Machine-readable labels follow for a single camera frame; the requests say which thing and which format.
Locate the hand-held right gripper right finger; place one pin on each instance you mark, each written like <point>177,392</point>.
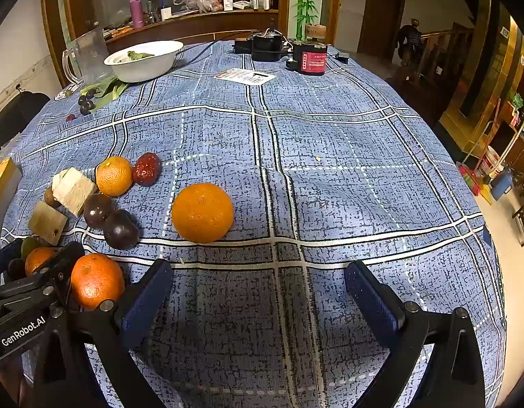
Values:
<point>372,301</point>

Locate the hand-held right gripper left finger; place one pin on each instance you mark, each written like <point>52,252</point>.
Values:
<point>146,304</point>

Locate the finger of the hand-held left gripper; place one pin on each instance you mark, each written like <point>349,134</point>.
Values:
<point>4,256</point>
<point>60,260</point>

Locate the medium orange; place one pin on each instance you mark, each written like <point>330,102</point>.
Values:
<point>97,280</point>
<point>37,259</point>

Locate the dark purple passion fruit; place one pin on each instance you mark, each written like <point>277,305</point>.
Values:
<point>120,229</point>
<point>97,211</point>

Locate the pale wooden block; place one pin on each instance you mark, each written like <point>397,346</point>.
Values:
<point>74,190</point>
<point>48,223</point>

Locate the yellow rimmed white tray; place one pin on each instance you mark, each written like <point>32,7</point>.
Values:
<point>2,182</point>

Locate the small orange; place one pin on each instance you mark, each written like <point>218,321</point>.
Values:
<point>114,175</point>

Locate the large orange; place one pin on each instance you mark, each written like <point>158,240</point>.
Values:
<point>202,212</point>

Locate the dark round fruit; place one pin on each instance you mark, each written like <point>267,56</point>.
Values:
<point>15,267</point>

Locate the green grape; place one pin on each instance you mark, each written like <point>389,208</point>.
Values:
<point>30,244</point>

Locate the brown longan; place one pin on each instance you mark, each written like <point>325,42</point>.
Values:
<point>50,197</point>

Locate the large red jujube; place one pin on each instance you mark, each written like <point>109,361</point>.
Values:
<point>146,169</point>

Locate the blue plaid tablecloth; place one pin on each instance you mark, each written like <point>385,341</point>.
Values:
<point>330,178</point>

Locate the black sofa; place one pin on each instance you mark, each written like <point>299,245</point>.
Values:
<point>15,108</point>

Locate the blue bin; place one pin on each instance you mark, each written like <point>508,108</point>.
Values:
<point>501,185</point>

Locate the loose green leaves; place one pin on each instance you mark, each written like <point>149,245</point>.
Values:
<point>109,88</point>

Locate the white bucket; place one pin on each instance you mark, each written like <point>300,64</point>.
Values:
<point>491,162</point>

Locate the clear plastic pitcher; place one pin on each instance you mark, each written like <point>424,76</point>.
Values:
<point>86,57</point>

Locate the white bowl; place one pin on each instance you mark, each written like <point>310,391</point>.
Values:
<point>145,63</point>

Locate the green leaves in bowl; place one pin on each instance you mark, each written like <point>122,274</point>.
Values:
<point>136,55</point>

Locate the white printed card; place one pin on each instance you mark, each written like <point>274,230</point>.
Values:
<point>245,77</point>

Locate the red labelled dark jar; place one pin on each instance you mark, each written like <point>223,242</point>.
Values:
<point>311,60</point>

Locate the pink bottle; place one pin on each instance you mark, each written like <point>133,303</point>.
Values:
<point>136,9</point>

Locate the wooden counter cabinet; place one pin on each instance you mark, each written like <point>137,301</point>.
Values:
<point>189,23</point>

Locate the black electrical device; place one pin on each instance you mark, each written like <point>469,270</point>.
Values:
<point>266,46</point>

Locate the brown wooden door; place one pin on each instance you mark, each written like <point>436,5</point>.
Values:
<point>381,12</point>

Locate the clear plastic bag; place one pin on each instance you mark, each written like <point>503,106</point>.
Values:
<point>198,0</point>

